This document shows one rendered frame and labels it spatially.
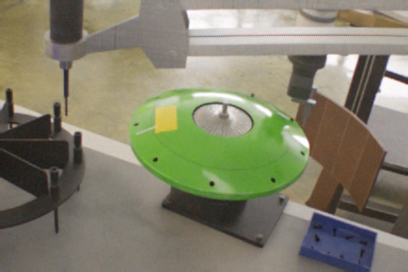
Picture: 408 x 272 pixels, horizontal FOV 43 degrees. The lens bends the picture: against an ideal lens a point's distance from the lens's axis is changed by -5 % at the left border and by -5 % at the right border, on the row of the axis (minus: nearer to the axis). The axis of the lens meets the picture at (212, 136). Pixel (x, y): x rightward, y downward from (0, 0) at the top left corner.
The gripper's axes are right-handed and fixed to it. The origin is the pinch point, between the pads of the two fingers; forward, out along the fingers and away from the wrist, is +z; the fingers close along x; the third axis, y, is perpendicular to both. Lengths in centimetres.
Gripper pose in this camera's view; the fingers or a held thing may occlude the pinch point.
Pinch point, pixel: (304, 120)
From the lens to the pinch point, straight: 112.4
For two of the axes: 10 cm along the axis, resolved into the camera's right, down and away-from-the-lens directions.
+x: -2.3, 5.3, -8.1
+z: -1.4, 8.1, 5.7
